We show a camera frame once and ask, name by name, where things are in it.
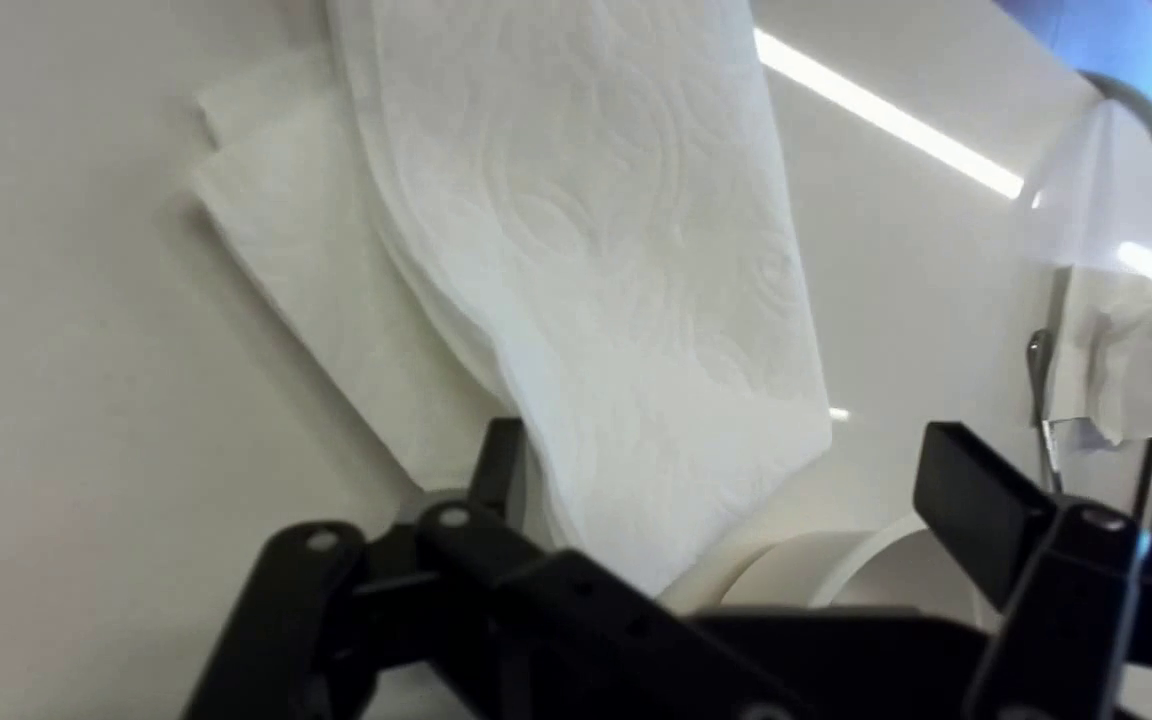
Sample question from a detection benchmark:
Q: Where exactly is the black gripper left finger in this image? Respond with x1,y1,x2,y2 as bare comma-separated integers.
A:
467,416,529,526

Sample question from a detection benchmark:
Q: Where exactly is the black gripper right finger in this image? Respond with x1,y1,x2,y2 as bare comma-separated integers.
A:
913,420,1058,607

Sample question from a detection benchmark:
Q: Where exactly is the white paper wipe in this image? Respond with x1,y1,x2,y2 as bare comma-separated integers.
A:
188,0,834,594

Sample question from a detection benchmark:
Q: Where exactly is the white bowl of coffee beans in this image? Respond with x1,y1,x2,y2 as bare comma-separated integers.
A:
663,462,996,627

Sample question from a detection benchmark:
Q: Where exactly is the metal utensil at right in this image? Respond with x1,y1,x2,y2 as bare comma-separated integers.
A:
1024,330,1064,497

